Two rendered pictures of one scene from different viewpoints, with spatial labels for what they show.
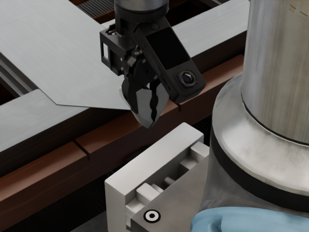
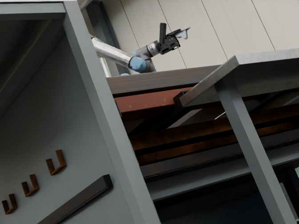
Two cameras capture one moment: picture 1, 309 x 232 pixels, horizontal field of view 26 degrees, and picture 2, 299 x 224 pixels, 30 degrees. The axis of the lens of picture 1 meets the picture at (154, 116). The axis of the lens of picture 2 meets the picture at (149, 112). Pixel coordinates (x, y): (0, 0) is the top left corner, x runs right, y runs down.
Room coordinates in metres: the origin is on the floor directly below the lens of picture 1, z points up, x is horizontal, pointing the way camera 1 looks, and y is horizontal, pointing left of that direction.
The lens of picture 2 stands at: (3.32, 0.06, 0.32)
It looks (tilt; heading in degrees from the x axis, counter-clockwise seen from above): 15 degrees up; 180
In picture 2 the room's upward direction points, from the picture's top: 21 degrees counter-clockwise
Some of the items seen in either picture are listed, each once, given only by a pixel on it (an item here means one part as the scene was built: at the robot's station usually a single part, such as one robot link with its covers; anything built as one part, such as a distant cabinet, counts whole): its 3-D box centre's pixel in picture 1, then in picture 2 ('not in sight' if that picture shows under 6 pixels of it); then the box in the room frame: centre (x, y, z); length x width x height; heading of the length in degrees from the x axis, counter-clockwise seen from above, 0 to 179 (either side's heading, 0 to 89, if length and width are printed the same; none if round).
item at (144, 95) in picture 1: (133, 101); not in sight; (0.74, 0.03, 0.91); 0.06 x 0.03 x 0.09; 39
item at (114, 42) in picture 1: (138, 35); not in sight; (0.75, 0.02, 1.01); 0.09 x 0.08 x 0.12; 39
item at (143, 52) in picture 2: not in sight; (142, 55); (0.37, 0.16, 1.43); 0.11 x 0.08 x 0.09; 73
